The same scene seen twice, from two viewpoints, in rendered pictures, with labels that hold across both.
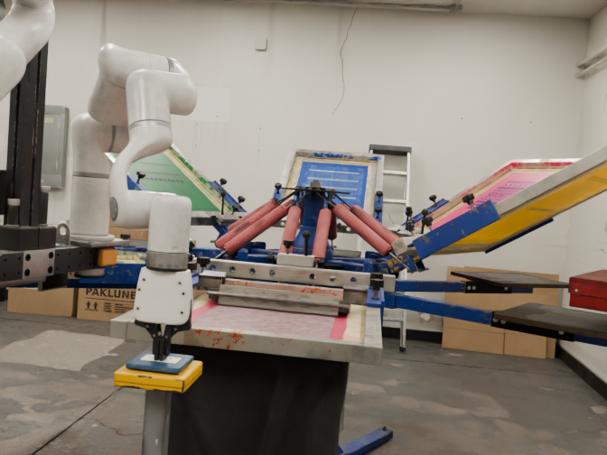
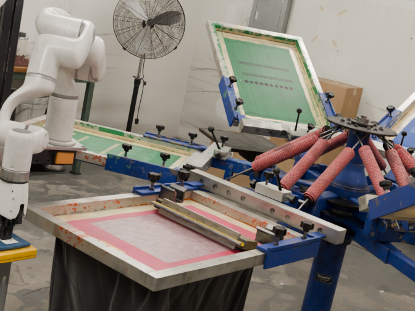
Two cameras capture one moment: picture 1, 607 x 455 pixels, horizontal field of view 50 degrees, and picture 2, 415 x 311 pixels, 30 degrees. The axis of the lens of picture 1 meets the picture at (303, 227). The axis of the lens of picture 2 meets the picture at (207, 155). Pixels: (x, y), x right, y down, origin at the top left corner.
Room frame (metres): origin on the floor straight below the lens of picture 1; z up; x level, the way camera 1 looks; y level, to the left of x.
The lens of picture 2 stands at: (-0.21, -1.24, 1.74)
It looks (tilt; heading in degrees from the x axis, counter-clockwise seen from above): 12 degrees down; 32
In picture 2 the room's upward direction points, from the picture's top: 12 degrees clockwise
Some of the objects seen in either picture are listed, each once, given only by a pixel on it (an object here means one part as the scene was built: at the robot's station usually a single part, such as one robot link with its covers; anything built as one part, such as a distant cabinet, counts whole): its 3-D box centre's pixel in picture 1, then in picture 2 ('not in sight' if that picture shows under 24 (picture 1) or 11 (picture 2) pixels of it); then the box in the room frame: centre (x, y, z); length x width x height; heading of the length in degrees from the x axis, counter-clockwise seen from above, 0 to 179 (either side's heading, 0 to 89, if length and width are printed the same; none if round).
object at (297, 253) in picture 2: (374, 304); (288, 249); (1.97, -0.23, 0.98); 0.30 x 0.05 x 0.07; 174
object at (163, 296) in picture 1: (165, 291); (12, 194); (1.21, 0.25, 1.09); 0.10 x 0.07 x 0.11; 84
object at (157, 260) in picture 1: (163, 258); (13, 172); (1.21, 0.25, 1.15); 0.09 x 0.07 x 0.03; 84
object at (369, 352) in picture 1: (271, 310); (176, 229); (1.76, 0.07, 0.97); 0.79 x 0.58 x 0.04; 174
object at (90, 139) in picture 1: (98, 145); (70, 73); (1.66, 0.53, 1.37); 0.13 x 0.10 x 0.16; 123
